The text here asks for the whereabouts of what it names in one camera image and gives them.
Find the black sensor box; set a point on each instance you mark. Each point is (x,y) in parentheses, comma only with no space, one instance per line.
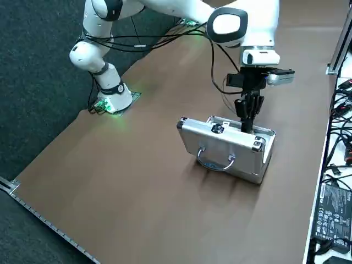
(234,80)

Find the black power strip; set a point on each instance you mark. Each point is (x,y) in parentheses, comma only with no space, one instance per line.
(349,154)

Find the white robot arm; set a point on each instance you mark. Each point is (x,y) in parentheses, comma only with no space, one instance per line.
(90,55)

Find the black power adapter brick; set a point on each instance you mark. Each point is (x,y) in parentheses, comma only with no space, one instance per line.
(332,217)

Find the silver aluminium profile post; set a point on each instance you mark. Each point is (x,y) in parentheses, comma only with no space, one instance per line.
(339,41)

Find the black plug with red light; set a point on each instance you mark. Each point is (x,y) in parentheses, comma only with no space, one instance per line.
(347,83)
(342,109)

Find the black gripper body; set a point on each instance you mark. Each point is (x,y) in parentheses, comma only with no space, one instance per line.
(254,81)

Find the silver aluminium medical case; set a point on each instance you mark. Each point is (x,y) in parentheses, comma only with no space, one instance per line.
(220,154)

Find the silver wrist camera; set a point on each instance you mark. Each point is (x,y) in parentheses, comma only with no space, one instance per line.
(280,78)

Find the small black plug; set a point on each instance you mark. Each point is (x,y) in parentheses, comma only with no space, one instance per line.
(335,169)

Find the silver table edge rail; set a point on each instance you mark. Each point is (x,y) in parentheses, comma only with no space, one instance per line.
(55,227)

